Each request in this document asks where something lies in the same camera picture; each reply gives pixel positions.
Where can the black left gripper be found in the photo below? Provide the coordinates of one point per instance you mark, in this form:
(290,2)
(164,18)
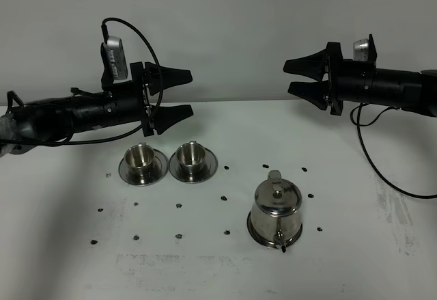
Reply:
(146,81)

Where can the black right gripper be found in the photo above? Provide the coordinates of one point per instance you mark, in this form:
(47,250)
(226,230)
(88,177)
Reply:
(321,93)

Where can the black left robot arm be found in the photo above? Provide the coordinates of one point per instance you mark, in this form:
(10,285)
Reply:
(53,122)

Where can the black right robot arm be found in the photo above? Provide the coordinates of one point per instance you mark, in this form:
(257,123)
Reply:
(363,82)

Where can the left stainless steel teacup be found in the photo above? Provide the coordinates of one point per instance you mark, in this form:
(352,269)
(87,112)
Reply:
(139,161)

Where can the stainless steel teacup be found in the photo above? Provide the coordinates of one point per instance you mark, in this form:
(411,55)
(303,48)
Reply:
(191,159)
(139,161)

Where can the right stainless steel teacup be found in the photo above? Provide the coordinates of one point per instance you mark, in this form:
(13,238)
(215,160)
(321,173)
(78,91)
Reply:
(191,159)

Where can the left stainless steel saucer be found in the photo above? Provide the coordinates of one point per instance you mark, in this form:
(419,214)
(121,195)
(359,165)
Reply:
(158,173)

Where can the right stainless steel saucer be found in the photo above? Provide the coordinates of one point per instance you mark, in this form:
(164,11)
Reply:
(207,171)

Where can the stainless steel teapot saucer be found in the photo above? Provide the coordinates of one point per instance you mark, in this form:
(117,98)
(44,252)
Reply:
(275,232)

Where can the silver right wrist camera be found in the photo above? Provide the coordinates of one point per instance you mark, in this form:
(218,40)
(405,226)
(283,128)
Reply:
(364,50)

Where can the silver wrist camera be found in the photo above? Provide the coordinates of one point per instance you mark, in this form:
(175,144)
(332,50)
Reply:
(364,50)
(114,54)

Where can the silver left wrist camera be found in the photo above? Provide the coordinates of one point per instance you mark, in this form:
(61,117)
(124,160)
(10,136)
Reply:
(114,54)

